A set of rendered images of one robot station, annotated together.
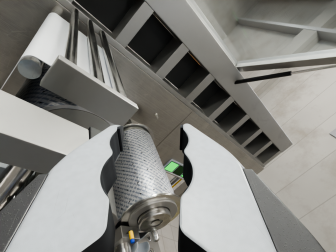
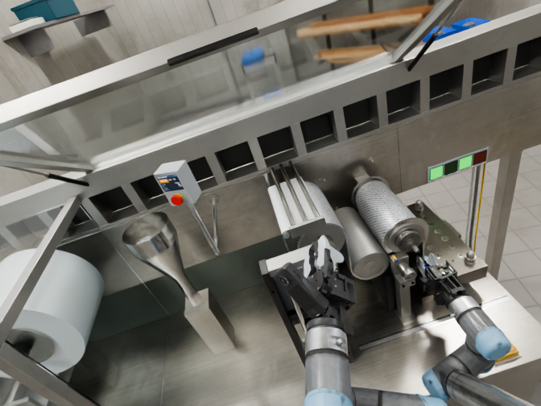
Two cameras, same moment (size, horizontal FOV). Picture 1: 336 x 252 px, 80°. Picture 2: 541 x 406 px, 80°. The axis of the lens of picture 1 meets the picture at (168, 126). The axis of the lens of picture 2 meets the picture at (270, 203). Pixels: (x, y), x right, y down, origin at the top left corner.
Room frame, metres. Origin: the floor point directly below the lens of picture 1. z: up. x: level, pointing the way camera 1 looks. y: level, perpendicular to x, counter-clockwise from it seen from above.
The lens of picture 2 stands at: (-0.33, -0.30, 2.02)
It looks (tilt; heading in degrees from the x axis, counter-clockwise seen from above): 35 degrees down; 42
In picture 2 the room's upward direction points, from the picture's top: 20 degrees counter-clockwise
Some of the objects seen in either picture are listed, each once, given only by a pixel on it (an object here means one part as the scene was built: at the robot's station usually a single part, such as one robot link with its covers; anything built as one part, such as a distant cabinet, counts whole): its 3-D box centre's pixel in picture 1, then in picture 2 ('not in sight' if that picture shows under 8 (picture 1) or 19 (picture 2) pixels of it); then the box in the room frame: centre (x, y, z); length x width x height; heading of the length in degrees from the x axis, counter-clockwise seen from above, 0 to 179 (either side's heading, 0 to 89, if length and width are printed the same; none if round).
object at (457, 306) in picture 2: not in sight; (462, 308); (0.30, -0.29, 1.11); 0.08 x 0.05 x 0.08; 130
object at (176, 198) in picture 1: (153, 213); (405, 237); (0.41, -0.12, 1.25); 0.15 x 0.01 x 0.15; 130
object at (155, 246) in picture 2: not in sight; (150, 234); (0.03, 0.50, 1.50); 0.14 x 0.14 x 0.06
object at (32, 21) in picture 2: not in sight; (27, 24); (1.74, 3.91, 2.24); 0.30 x 0.28 x 0.08; 30
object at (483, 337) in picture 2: not in sight; (483, 333); (0.24, -0.34, 1.11); 0.11 x 0.08 x 0.09; 40
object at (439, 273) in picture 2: not in sight; (446, 285); (0.36, -0.24, 1.12); 0.12 x 0.08 x 0.09; 40
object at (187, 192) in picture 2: not in sight; (177, 185); (0.07, 0.32, 1.66); 0.07 x 0.07 x 0.10; 18
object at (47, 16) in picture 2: not in sight; (47, 10); (2.17, 4.16, 2.31); 0.58 x 0.43 x 0.23; 30
